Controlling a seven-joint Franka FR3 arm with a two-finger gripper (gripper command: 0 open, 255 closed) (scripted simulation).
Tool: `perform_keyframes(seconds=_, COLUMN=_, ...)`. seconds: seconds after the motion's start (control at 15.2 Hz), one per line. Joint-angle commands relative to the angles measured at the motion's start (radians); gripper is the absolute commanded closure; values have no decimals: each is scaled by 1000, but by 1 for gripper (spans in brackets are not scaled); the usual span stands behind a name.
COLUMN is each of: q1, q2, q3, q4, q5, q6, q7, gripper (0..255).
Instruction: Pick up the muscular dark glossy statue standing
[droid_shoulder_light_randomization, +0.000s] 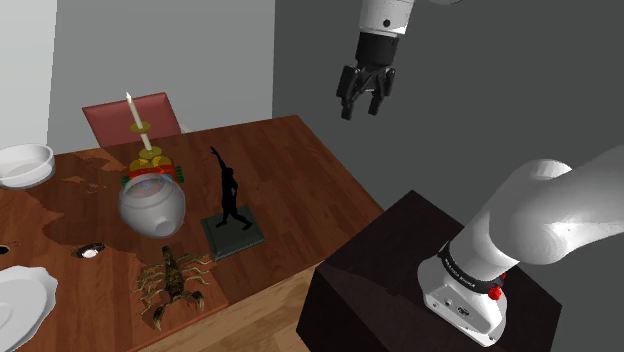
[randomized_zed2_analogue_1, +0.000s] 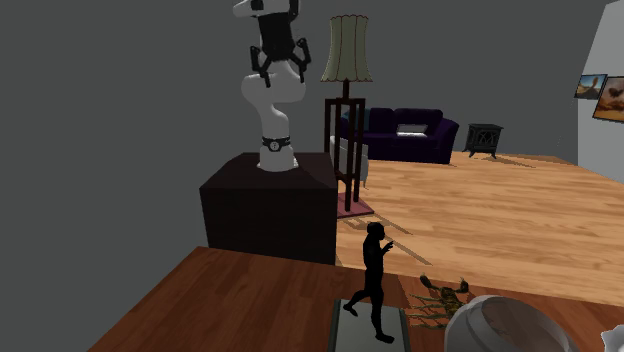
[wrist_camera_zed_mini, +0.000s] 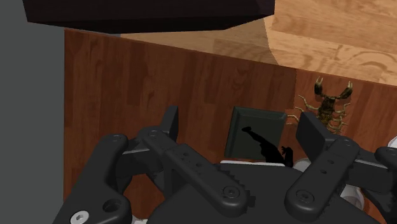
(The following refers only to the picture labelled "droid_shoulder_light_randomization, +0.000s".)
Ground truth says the black figure on dark base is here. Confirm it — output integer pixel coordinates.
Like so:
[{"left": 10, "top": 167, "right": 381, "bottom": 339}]
[{"left": 200, "top": 145, "right": 267, "bottom": 262}]

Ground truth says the white candle in gold holder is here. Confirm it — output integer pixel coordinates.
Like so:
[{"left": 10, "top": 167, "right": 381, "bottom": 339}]
[{"left": 125, "top": 91, "right": 165, "bottom": 160}]

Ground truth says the white scalloped plate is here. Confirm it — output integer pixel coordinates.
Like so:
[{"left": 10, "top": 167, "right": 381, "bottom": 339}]
[{"left": 0, "top": 265, "right": 59, "bottom": 352}]

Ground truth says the white round vase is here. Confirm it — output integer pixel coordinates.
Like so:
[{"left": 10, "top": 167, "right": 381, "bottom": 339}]
[{"left": 117, "top": 174, "right": 187, "bottom": 240}]

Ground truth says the brown scorpion figure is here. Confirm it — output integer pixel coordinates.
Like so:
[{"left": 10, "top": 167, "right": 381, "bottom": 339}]
[{"left": 131, "top": 245, "right": 216, "bottom": 332}]

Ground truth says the red chair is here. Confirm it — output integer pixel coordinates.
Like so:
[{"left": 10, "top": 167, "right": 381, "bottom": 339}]
[{"left": 81, "top": 91, "right": 183, "bottom": 149}]

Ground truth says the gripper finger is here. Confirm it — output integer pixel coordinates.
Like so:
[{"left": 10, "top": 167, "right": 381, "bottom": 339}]
[
  {"left": 367, "top": 68, "right": 397, "bottom": 117},
  {"left": 335, "top": 64, "right": 373, "bottom": 121}
]

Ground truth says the brown wooden table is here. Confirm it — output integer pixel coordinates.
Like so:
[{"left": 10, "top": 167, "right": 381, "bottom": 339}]
[{"left": 0, "top": 114, "right": 385, "bottom": 352}]

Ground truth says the red yellow green toy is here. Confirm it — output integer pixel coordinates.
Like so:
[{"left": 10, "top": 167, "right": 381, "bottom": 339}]
[{"left": 121, "top": 154, "right": 186, "bottom": 188}]

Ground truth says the white bowl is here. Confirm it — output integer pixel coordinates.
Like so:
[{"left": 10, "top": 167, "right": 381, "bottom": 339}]
[{"left": 0, "top": 143, "right": 56, "bottom": 191}]

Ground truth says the dark robot stand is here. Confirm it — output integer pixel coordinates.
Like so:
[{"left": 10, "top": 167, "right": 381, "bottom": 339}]
[{"left": 295, "top": 189, "right": 563, "bottom": 352}]

